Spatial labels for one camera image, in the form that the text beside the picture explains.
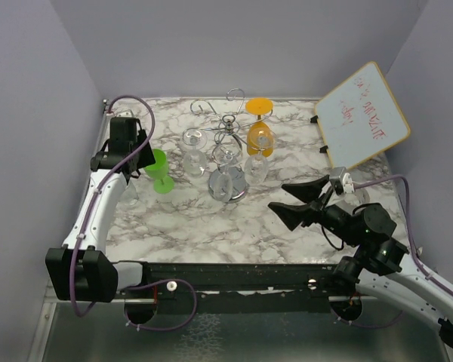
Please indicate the black front table rail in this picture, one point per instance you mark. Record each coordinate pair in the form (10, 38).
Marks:
(170, 288)

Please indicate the whiteboard with yellow frame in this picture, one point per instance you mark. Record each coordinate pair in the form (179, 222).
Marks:
(360, 118)

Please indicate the clear wine glass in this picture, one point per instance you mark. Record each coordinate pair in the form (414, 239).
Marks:
(256, 168)
(129, 197)
(224, 155)
(194, 160)

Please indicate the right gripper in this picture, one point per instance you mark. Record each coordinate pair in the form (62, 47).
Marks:
(291, 215)

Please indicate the chrome wine glass rack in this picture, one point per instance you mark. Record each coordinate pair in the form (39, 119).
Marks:
(242, 144)

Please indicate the orange plastic wine glass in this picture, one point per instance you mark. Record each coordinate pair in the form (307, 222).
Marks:
(259, 137)

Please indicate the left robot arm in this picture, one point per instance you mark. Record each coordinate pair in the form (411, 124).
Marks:
(80, 267)

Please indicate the green plastic wine glass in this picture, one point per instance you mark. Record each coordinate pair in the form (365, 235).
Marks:
(162, 182)

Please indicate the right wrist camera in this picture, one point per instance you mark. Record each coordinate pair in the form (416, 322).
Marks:
(341, 181)

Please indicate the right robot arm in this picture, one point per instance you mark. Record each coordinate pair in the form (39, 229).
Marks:
(381, 265)

